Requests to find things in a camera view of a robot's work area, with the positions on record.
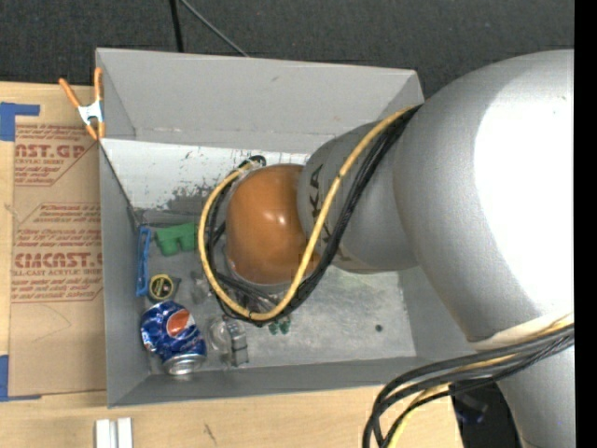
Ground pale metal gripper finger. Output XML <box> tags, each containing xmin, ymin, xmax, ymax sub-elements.
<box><xmin>225</xmin><ymin>319</ymin><xmax>251</xmax><ymax>369</ymax></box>
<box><xmin>189</xmin><ymin>270</ymin><xmax>207</xmax><ymax>305</ymax></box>

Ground blue sunglasses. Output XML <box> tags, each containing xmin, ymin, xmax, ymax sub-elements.
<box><xmin>135</xmin><ymin>225</ymin><xmax>154</xmax><ymax>299</ymax></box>

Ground crushed blue soda can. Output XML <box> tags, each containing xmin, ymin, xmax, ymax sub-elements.
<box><xmin>139</xmin><ymin>300</ymin><xmax>209</xmax><ymax>378</ymax></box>

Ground grey metal bin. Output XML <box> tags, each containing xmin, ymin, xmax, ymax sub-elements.
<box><xmin>94</xmin><ymin>48</ymin><xmax>478</xmax><ymax>409</ymax></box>

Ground clear glass thing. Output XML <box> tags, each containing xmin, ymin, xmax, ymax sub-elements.
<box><xmin>206</xmin><ymin>316</ymin><xmax>234</xmax><ymax>355</ymax></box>

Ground brown cardboard board red print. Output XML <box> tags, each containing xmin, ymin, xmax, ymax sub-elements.
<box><xmin>0</xmin><ymin>80</ymin><xmax>109</xmax><ymax>401</ymax></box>

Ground green toy block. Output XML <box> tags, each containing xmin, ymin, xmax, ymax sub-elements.
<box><xmin>155</xmin><ymin>221</ymin><xmax>198</xmax><ymax>257</ymax></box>

